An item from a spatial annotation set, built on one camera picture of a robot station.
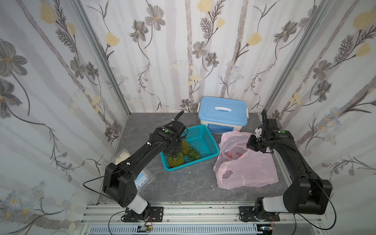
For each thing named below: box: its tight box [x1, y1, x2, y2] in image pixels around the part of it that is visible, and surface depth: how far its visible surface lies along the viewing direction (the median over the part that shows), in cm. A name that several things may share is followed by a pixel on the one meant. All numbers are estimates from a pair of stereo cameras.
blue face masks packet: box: [134, 168, 157, 192], surface depth 87 cm
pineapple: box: [167, 139, 202, 168], surface depth 86 cm
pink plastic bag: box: [212, 131, 279, 190], surface depth 82 cm
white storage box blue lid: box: [196, 95, 250, 135], surface depth 100 cm
